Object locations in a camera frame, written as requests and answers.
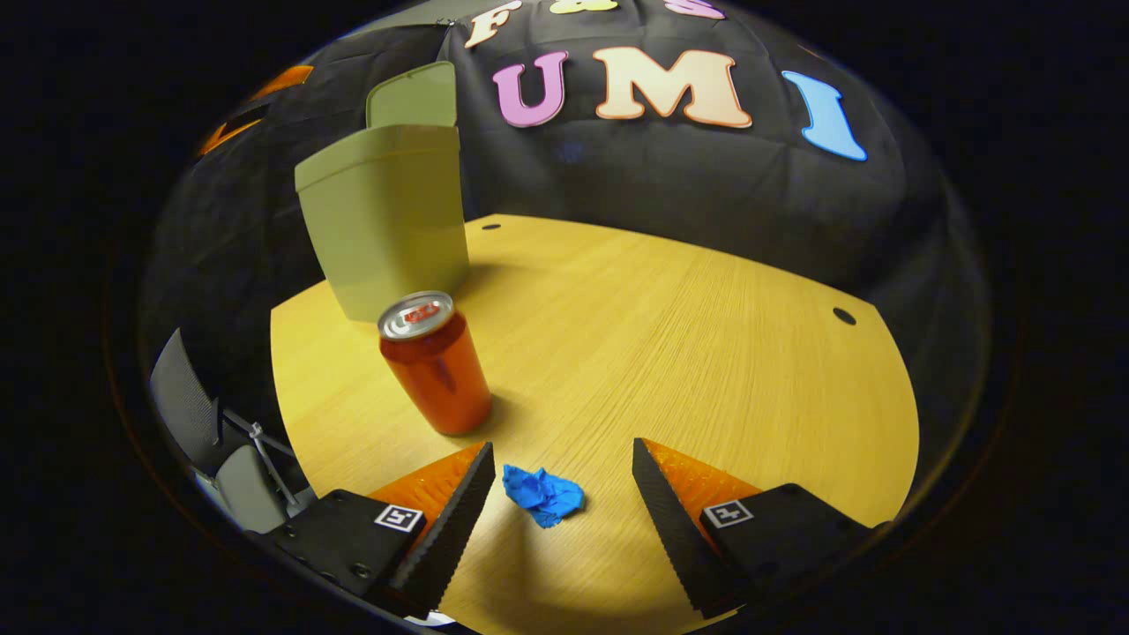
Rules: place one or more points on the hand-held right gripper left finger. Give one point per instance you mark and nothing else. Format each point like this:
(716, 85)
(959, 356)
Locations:
(454, 529)

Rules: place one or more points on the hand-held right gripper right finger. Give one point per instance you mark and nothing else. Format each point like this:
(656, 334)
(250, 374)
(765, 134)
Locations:
(670, 529)

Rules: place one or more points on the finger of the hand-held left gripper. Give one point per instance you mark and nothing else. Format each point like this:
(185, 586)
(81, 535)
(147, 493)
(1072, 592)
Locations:
(228, 137)
(287, 81)

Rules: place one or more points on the blue paper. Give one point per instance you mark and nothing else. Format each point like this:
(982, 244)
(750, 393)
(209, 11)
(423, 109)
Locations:
(542, 496)

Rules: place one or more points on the red pop can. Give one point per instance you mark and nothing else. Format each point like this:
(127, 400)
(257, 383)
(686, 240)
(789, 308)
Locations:
(437, 379)

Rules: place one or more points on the green desktop garbage bin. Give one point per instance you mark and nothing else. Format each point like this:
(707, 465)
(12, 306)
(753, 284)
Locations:
(388, 220)

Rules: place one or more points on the wooden desktop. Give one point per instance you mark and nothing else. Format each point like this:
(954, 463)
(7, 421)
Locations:
(661, 353)

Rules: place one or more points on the grey chair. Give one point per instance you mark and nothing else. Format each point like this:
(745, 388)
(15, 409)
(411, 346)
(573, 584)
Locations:
(185, 397)

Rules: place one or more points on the black backdrop cloth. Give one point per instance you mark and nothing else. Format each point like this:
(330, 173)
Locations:
(706, 185)

